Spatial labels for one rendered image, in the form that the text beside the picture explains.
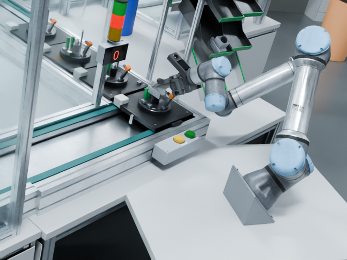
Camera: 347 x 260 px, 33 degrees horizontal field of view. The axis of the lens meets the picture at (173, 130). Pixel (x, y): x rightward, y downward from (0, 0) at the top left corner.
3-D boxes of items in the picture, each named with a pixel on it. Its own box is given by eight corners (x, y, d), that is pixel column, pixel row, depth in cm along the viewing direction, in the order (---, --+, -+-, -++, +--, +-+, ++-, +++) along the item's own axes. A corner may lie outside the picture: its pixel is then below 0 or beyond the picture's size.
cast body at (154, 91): (166, 97, 240) (170, 82, 237) (158, 99, 237) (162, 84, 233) (151, 87, 244) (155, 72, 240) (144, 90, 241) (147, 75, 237)
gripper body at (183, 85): (171, 97, 230) (193, 90, 222) (164, 76, 229) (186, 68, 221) (183, 93, 236) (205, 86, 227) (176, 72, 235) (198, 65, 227)
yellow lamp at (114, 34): (123, 39, 221) (125, 28, 218) (113, 42, 217) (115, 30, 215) (113, 34, 223) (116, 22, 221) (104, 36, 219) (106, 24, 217)
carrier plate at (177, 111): (192, 117, 247) (193, 113, 246) (154, 132, 230) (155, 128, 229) (151, 91, 258) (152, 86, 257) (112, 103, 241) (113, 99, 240)
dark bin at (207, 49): (230, 55, 251) (240, 44, 246) (208, 58, 243) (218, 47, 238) (199, 5, 260) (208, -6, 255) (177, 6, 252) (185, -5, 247)
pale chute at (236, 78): (240, 90, 272) (247, 87, 268) (220, 93, 263) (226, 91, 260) (223, 32, 273) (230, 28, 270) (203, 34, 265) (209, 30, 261)
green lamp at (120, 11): (128, 15, 216) (130, 2, 213) (118, 17, 212) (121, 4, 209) (118, 10, 218) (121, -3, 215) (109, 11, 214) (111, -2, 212)
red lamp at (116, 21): (125, 27, 218) (128, 15, 216) (115, 29, 215) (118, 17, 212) (116, 22, 220) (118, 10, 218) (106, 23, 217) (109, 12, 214)
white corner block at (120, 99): (127, 106, 242) (129, 98, 240) (120, 109, 239) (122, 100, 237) (120, 101, 244) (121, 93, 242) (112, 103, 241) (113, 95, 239)
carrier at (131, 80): (148, 89, 259) (155, 64, 253) (109, 102, 242) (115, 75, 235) (111, 65, 270) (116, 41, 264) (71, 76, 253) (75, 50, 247)
